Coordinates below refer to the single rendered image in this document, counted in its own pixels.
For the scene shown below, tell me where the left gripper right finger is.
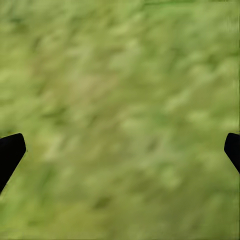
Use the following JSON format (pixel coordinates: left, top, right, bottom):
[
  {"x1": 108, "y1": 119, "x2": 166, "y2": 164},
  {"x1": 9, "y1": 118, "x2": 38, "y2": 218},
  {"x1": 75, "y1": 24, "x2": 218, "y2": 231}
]
[{"x1": 224, "y1": 132, "x2": 240, "y2": 173}]

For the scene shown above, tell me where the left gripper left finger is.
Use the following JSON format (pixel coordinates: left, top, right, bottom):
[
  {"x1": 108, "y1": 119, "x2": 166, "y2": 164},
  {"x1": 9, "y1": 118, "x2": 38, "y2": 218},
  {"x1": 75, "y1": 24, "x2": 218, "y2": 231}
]
[{"x1": 0, "y1": 133, "x2": 26, "y2": 193}]

